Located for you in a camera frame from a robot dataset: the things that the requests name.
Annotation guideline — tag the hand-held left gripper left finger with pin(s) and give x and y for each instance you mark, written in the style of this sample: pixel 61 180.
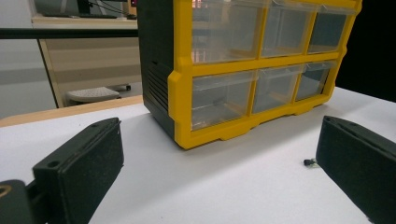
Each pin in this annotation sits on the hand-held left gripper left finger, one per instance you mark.
pixel 77 168

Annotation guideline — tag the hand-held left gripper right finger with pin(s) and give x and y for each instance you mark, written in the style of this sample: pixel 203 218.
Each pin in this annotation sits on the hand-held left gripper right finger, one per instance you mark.
pixel 361 168

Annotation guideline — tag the small dark screw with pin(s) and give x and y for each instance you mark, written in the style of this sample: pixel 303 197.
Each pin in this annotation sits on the small dark screw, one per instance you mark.
pixel 309 162

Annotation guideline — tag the clear plastic drawer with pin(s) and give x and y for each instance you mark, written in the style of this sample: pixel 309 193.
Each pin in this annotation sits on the clear plastic drawer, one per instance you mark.
pixel 274 90

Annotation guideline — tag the yellow black organizer cabinet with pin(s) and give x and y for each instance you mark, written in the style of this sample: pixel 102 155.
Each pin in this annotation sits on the yellow black organizer cabinet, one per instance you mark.
pixel 180 93

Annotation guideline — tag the wooden table board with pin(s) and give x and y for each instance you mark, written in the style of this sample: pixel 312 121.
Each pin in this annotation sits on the wooden table board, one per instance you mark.
pixel 62 112

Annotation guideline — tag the dark keyboard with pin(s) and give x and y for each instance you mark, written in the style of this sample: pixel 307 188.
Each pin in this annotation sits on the dark keyboard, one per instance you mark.
pixel 81 15

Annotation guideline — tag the set of clear organizer drawers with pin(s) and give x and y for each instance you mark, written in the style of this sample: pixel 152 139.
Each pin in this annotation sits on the set of clear organizer drawers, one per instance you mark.
pixel 224 31

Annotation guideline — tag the black metal frame bar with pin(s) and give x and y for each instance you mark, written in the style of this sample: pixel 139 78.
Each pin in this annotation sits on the black metal frame bar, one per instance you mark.
pixel 62 33

